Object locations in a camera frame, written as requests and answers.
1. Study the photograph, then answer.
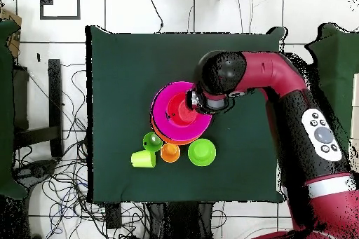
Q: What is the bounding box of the red-orange bowl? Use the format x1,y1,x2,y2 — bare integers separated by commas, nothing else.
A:
165,92,198,127

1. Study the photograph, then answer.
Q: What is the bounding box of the large pink bowl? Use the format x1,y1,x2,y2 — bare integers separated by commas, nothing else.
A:
151,81,213,142

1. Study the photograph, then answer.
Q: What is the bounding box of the large orange bowl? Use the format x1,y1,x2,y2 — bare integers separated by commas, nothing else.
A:
151,118,201,146

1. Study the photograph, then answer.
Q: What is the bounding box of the lime yellow cup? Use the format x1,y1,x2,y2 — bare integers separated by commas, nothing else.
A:
130,149,157,169

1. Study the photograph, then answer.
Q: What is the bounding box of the dark green tablecloth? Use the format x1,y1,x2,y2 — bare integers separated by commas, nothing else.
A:
85,25,287,204

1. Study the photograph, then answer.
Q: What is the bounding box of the small green bowl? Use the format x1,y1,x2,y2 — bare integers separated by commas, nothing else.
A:
187,138,217,168

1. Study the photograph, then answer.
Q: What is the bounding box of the orange cup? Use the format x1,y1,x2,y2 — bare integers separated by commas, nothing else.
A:
160,142,181,163

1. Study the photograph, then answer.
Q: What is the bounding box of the green cup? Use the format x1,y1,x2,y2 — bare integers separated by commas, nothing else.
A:
142,132,164,153

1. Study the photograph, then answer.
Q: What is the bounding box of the black power strip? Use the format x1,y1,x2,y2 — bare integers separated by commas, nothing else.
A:
105,202,122,230

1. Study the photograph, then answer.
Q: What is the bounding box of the green covered side table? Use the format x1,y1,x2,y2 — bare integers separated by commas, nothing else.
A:
0,20,29,200
305,22,359,150

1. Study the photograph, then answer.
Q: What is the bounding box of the cardboard box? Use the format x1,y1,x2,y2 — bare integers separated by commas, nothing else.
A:
0,8,22,58

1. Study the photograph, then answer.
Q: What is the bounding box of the black floor cable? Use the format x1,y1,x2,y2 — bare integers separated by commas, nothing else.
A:
147,0,164,33

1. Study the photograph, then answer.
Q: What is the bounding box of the tangle of floor cables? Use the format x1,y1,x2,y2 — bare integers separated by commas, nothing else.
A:
12,63,149,239

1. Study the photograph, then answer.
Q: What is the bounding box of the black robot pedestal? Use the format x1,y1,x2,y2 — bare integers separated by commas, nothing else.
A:
148,202,215,239

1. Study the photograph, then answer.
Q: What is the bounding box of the black stand frame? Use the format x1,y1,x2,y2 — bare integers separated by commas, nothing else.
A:
13,58,64,158

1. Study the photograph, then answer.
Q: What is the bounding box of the blue cable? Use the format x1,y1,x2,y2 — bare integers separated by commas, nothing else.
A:
48,182,88,235

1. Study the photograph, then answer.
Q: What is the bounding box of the grey pedestal foot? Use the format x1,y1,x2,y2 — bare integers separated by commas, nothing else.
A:
16,158,58,186

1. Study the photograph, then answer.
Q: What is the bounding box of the black square floor frame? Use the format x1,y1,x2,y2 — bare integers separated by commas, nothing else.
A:
39,0,81,20

